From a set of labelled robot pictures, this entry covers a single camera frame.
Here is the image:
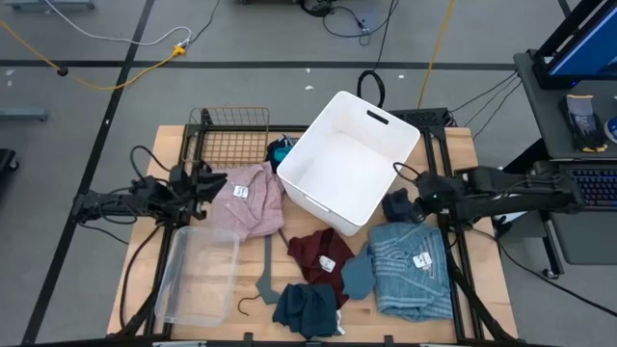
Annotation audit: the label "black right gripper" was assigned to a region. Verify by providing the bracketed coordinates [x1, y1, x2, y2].
[409, 171, 457, 222]

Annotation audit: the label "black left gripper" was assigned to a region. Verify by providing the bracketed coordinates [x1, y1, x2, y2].
[166, 164, 228, 221]

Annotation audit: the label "small dark navy cloth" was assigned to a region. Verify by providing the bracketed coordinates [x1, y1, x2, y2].
[382, 187, 416, 224]

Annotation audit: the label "pink button shirt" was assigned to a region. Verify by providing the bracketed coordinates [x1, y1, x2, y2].
[204, 161, 286, 243]

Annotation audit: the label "blue striped shirt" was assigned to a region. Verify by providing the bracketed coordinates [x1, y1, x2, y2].
[368, 221, 455, 323]

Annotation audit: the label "slate blue cloth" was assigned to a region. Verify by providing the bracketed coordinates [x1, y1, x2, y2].
[340, 242, 377, 301]

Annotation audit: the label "maroon cloth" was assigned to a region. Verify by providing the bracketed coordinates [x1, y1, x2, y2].
[287, 227, 357, 309]

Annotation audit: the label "dark teal knit cloth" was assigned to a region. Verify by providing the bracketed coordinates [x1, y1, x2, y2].
[272, 282, 346, 340]

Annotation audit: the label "white perforated plastic basket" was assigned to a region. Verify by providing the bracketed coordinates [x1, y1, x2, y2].
[276, 90, 422, 237]

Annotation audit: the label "clear plastic bin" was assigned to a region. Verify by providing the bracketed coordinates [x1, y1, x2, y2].
[153, 225, 241, 328]

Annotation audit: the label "grey clothes hanger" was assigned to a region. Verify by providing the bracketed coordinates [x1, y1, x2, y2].
[237, 228, 291, 318]

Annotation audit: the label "dark grey desk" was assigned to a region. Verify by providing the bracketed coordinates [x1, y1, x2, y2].
[513, 50, 617, 161]

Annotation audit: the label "grey keyboard tray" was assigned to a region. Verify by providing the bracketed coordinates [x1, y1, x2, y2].
[549, 161, 617, 266]

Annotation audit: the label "black monitor stand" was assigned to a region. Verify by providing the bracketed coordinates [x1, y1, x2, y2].
[531, 47, 579, 91]

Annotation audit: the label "black backlit keyboard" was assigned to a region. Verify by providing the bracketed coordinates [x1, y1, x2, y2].
[568, 166, 617, 209]

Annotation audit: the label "grey black work gloves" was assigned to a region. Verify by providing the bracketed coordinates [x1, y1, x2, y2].
[558, 93, 609, 154]

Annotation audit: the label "grey furniture foot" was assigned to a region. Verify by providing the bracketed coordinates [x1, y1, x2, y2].
[0, 106, 49, 121]
[4, 0, 95, 12]

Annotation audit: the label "black computer monitor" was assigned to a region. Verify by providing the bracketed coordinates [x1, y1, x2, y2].
[532, 0, 617, 91]

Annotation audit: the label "copper wire basket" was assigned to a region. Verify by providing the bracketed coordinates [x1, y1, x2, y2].
[181, 106, 271, 170]

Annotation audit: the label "black aluminium table frame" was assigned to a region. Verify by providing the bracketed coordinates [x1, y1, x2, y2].
[108, 106, 522, 347]

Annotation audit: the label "yellow extension cable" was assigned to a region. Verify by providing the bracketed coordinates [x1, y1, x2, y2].
[416, 0, 458, 110]
[0, 18, 188, 93]

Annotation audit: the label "white power cable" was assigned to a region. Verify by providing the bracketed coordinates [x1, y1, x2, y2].
[42, 0, 194, 48]

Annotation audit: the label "black coiled floor cable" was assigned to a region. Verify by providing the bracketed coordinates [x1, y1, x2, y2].
[356, 69, 387, 110]

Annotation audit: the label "black cable bundle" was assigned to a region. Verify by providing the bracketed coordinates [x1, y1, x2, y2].
[298, 0, 401, 47]

